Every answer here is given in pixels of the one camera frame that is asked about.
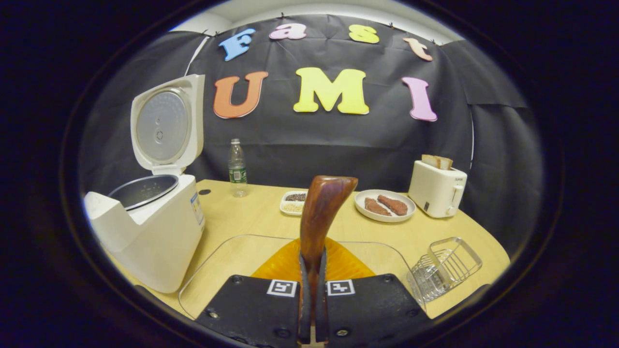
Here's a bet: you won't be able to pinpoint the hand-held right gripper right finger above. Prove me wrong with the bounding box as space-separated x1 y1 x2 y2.
317 237 431 346

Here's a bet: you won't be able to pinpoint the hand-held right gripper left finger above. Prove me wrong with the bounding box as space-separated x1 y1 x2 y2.
195 237 312 346

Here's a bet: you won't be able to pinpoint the clear plastic rice box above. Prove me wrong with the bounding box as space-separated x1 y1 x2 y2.
178 234 426 319

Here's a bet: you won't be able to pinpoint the brown wooden spoon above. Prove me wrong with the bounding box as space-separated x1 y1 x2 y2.
300 175 359 339

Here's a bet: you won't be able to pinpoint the metal wire chopstick holder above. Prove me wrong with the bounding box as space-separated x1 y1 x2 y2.
408 237 483 304

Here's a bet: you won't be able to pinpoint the white rice cooker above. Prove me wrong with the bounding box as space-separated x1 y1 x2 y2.
83 74 206 294

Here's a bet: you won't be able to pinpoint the white divided bean dish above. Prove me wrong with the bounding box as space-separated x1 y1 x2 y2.
280 190 308 216

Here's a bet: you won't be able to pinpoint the white round plate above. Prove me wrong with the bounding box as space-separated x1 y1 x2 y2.
354 189 416 223

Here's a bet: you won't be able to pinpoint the brown meat piece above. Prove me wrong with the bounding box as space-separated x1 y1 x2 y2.
377 194 408 216
364 197 391 217

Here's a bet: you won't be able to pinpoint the clear plastic water bottle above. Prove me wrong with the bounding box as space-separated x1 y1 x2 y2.
228 139 248 198

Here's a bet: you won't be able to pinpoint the white toaster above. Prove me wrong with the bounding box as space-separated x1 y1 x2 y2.
409 159 468 218

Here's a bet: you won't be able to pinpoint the black backdrop cloth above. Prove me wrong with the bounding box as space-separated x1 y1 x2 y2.
80 14 545 242

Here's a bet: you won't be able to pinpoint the toast slices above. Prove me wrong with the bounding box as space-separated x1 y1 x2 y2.
422 155 454 171

